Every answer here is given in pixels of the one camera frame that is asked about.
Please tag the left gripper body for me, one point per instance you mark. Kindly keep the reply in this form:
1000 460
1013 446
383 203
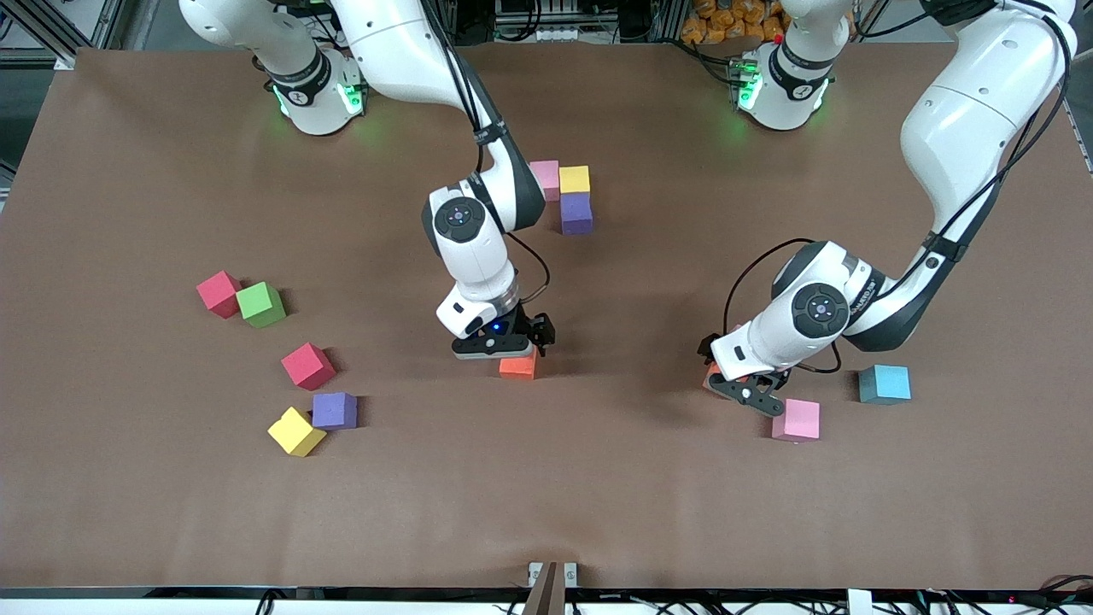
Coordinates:
708 348

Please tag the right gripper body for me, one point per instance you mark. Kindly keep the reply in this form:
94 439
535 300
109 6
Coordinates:
527 327

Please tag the orange foam block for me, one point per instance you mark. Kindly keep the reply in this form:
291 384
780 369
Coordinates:
517 369
709 373

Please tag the purple foam block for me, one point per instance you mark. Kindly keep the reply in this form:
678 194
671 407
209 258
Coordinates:
577 213
334 410

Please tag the pink foam block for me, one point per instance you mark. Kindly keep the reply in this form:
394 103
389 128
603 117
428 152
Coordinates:
551 175
796 421

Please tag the yellow foam block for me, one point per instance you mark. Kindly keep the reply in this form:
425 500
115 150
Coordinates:
575 179
295 431

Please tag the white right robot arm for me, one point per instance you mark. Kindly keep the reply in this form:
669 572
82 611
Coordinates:
401 51

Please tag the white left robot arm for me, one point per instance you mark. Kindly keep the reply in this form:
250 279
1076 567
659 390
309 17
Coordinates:
965 128

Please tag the light blue foam block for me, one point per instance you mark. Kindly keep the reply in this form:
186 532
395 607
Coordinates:
885 383

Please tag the red foam block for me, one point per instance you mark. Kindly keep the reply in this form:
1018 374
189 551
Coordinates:
307 366
219 294

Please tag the green foam block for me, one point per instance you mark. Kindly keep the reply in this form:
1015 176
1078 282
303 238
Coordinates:
260 303

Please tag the small white box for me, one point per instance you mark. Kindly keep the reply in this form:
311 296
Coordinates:
860 603

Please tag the white power strip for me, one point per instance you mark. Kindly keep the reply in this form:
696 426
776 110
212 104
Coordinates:
551 36

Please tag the dark slanted metal bar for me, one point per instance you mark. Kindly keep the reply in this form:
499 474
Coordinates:
546 598

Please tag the orange packaged goods pile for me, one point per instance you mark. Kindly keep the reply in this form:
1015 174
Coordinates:
726 17

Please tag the white metal bracket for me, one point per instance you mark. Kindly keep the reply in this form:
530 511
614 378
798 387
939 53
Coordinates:
534 571

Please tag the aluminium frame profile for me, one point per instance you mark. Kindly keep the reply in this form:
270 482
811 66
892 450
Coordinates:
107 21

